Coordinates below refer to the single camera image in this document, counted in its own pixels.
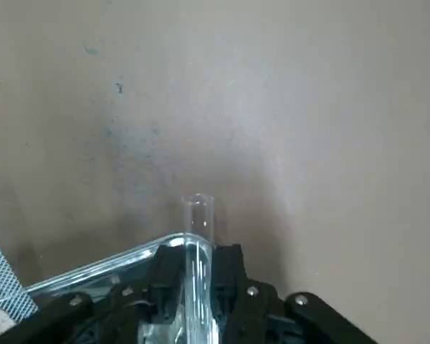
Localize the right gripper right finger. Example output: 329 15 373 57
211 243 377 344

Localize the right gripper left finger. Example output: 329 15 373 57
0 245 186 344

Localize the clear glass test tube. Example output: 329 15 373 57
181 193 223 344

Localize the shiny steel tray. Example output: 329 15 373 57
21 231 237 344

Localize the wire gauze with ceramic centre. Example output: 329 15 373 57
0 235 40 333

